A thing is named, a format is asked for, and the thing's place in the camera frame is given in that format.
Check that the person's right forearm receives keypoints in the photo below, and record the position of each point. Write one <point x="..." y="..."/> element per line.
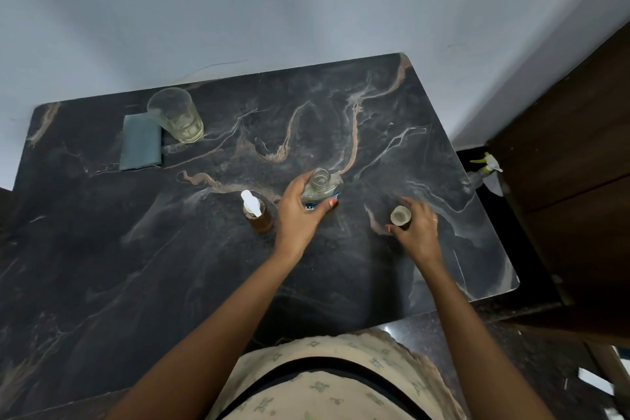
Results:
<point x="485" y="341"/>

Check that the white paper scrap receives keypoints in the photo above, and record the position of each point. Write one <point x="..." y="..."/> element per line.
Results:
<point x="595" y="381"/>

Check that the translucent mouthwash bottle cap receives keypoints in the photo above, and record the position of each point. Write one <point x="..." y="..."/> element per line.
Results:
<point x="400" y="214"/>

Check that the beige patterned clothing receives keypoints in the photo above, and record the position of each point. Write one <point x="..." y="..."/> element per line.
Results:
<point x="325" y="395"/>

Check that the person's left hand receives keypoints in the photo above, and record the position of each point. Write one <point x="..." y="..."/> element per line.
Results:
<point x="298" y="223"/>

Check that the clear drinking glass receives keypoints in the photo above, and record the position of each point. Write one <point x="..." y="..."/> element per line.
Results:
<point x="178" y="117"/>

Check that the dark wooden cabinet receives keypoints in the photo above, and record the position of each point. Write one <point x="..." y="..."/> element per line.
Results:
<point x="571" y="178"/>

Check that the trigger spray bottle, yellow nozzle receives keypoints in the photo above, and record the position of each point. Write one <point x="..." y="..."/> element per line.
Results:
<point x="485" y="173"/>

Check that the mouthwash bottle with blue label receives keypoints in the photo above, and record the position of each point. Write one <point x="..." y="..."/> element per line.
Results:
<point x="322" y="188"/>

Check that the person's left forearm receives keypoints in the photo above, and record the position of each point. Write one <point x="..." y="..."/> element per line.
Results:
<point x="202" y="341"/>

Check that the white pump dispenser head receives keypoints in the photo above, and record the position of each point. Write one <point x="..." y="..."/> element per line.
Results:
<point x="251" y="204"/>

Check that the small clear pump bottle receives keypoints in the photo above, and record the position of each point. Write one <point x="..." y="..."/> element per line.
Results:
<point x="261" y="222"/>

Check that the person's right hand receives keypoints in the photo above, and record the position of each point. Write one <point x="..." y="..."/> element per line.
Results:
<point x="421" y="237"/>

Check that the grey-blue folded cloth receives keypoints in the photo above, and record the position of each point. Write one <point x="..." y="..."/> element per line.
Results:
<point x="141" y="143"/>

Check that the black marble table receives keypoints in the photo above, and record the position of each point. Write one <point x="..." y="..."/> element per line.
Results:
<point x="123" y="262"/>

